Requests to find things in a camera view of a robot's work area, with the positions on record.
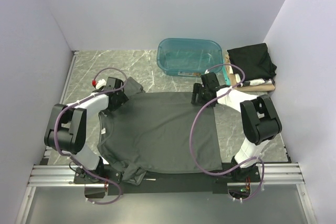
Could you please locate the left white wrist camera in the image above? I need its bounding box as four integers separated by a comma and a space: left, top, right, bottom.
91, 79, 107, 90

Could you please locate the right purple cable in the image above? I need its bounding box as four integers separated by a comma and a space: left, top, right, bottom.
188, 63, 265, 202

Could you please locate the purple cable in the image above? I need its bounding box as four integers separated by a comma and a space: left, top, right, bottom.
188, 63, 265, 202
55, 68, 127, 206

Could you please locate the black folded t shirt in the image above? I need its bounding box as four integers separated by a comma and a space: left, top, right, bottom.
227, 43, 277, 81

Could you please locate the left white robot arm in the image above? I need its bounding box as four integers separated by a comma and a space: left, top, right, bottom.
44, 77, 128, 184

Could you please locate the grey t shirt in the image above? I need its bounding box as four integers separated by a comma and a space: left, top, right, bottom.
97, 79, 222, 185

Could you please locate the teal plastic basin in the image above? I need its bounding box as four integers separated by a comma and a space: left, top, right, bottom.
156, 38, 224, 77

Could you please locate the black base beam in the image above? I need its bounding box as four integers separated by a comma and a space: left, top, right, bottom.
72, 165, 265, 198

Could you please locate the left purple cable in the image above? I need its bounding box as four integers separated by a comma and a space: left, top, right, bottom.
55, 68, 127, 206

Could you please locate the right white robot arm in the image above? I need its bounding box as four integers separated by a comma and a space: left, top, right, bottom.
189, 72, 282, 182

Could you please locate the aluminium frame rail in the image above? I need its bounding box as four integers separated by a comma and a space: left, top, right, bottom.
15, 50, 79, 224

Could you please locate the white patterned folded t shirt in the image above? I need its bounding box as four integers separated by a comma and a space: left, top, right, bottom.
233, 74, 275, 87

